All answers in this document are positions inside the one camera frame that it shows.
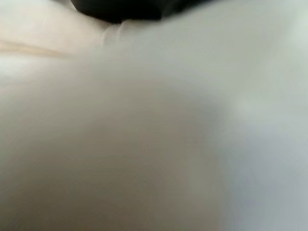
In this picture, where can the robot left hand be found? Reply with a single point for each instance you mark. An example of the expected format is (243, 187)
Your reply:
(120, 9)

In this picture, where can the white cloth garment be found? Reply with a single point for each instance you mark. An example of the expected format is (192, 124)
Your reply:
(154, 134)

